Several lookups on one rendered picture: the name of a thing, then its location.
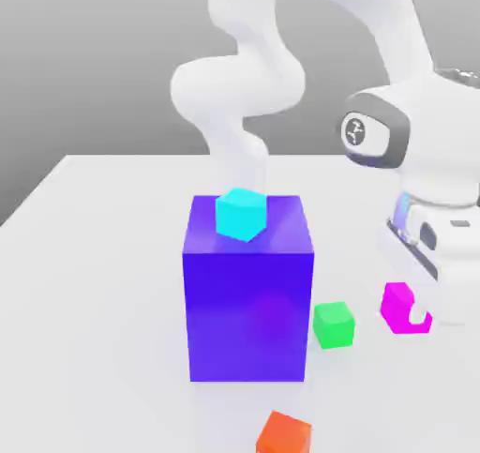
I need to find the small magenta cube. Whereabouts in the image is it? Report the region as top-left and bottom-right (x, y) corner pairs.
(379, 281), (433, 336)

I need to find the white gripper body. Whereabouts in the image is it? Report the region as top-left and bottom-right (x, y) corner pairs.
(376, 217), (453, 306)

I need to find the large purple box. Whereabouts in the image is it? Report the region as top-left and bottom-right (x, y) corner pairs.
(182, 194), (315, 384)

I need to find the small green cube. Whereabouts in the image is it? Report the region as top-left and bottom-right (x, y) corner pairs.
(312, 301), (356, 350)

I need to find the small orange cube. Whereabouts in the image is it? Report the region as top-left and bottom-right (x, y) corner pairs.
(255, 410), (313, 453)

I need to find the small cyan cube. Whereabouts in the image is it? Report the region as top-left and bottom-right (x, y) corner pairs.
(215, 187), (268, 243)

